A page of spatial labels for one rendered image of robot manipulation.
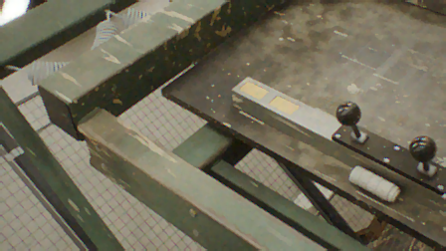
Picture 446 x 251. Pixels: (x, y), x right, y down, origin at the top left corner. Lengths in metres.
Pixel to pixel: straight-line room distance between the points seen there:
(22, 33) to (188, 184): 0.78
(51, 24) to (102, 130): 0.60
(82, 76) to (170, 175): 0.27
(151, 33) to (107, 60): 0.11
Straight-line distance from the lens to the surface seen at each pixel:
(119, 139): 0.94
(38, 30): 1.50
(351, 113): 0.80
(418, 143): 0.77
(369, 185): 0.89
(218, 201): 0.82
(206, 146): 1.02
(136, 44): 1.06
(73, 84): 1.00
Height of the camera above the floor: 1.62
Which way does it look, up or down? level
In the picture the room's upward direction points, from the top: 40 degrees counter-clockwise
